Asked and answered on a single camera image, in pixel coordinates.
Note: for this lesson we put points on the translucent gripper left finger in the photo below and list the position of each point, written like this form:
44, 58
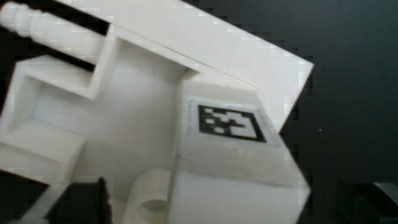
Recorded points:
34, 216

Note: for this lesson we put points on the translucent gripper right finger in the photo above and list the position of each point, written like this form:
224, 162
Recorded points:
387, 189

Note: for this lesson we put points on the white tagged chair leg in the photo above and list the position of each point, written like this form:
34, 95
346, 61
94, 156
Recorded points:
238, 185

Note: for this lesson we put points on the white chair seat plate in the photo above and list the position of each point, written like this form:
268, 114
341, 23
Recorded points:
90, 112

